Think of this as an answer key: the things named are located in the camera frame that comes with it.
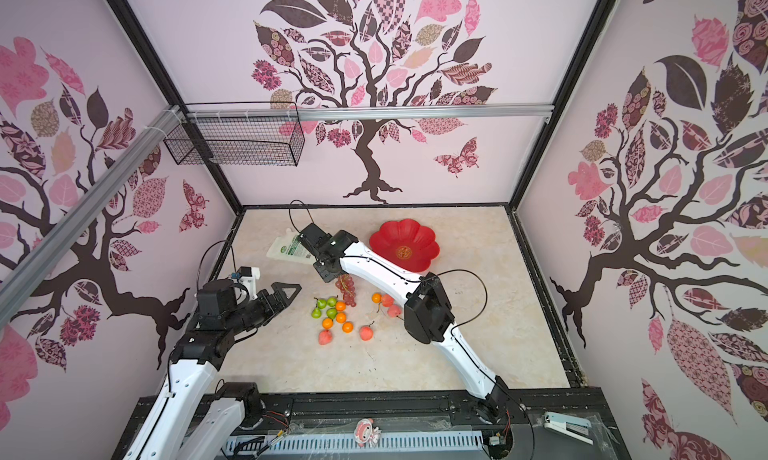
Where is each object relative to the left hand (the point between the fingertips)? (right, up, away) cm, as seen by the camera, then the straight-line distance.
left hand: (295, 299), depth 76 cm
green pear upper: (+6, -4, +16) cm, 18 cm away
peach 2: (+6, -13, +8) cm, 16 cm away
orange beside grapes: (+20, -3, +16) cm, 26 cm away
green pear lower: (+7, -7, +14) cm, 17 cm away
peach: (+24, -4, +15) cm, 29 cm away
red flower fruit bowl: (+31, +13, +34) cm, 48 cm away
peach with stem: (+26, -7, +13) cm, 30 cm away
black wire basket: (-25, +50, +19) cm, 59 cm away
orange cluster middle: (+10, -8, +13) cm, 18 cm away
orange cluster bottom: (+12, -11, +11) cm, 20 cm away
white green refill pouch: (-12, +12, +30) cm, 35 cm away
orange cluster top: (+9, -5, +14) cm, 18 cm away
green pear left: (+2, -7, +14) cm, 16 cm away
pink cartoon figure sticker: (+19, -30, -8) cm, 36 cm away
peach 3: (+18, -11, +8) cm, 23 cm away
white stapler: (+69, -29, -6) cm, 75 cm away
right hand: (+8, +9, +13) cm, 17 cm away
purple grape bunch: (+12, +2, +8) cm, 15 cm away
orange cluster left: (+6, -10, +11) cm, 16 cm away
